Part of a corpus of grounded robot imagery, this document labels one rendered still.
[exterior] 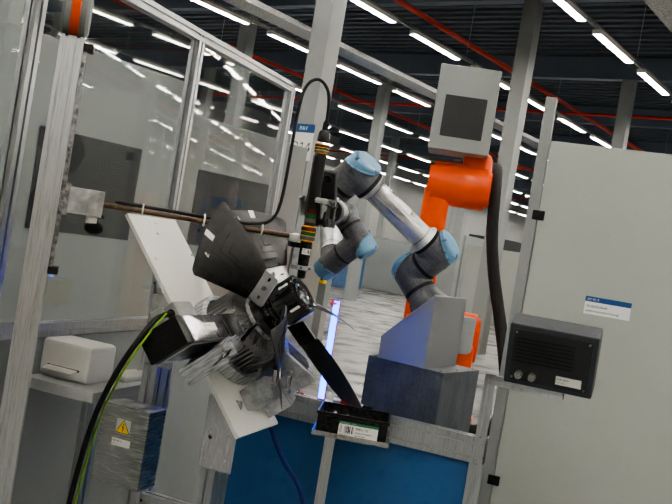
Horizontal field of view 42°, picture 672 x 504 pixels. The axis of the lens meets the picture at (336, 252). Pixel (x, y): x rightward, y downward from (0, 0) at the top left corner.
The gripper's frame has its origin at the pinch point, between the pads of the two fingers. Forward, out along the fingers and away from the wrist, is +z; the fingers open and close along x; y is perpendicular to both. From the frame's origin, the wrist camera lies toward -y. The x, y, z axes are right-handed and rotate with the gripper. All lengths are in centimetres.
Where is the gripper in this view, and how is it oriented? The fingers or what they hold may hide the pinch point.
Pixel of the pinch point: (309, 197)
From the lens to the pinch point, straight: 250.8
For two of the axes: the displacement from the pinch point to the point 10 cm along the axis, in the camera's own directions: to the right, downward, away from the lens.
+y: -1.7, 9.9, 0.1
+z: -3.4, -0.5, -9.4
